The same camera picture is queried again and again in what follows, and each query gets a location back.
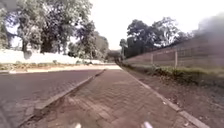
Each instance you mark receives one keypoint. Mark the grass strip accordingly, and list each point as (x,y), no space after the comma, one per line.
(186,71)

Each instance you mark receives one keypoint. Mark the red brick path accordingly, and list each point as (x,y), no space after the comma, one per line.
(116,96)

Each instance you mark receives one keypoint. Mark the stone kerb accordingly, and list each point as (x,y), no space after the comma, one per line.
(63,94)

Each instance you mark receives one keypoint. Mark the grey paved road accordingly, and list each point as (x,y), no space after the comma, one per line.
(36,86)

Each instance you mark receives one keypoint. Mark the row of trees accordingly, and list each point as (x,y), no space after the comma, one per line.
(50,23)

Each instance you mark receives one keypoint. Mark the white wall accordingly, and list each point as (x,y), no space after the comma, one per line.
(36,57)

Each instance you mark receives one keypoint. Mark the grey concrete wall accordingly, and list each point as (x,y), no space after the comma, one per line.
(186,53)

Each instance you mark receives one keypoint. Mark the bare dirt strip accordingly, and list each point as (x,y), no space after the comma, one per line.
(190,96)

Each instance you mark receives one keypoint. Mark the group of dark trees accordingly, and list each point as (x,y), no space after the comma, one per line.
(150,36)

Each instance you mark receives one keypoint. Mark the grass verge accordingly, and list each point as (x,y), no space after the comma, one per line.
(40,66)

